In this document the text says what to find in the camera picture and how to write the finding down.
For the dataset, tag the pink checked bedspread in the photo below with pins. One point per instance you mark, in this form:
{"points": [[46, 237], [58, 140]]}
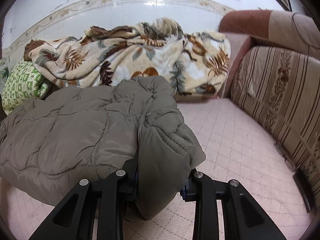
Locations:
{"points": [[237, 155]]}

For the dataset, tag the leaf print blanket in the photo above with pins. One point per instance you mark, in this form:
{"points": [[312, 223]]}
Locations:
{"points": [[140, 52]]}

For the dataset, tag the green patterned pillow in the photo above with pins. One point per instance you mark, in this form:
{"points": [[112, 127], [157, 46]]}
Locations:
{"points": [[22, 85]]}

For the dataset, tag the grey quilted jacket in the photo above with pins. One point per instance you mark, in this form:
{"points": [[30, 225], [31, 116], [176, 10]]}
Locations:
{"points": [[87, 130]]}

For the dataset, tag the striped brown sofa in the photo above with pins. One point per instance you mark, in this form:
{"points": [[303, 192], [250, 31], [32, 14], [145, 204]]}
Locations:
{"points": [[275, 87]]}

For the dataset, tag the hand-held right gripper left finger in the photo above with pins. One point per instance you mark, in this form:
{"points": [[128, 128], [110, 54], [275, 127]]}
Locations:
{"points": [[125, 177]]}

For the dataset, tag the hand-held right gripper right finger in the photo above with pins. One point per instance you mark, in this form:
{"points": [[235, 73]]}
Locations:
{"points": [[197, 185]]}

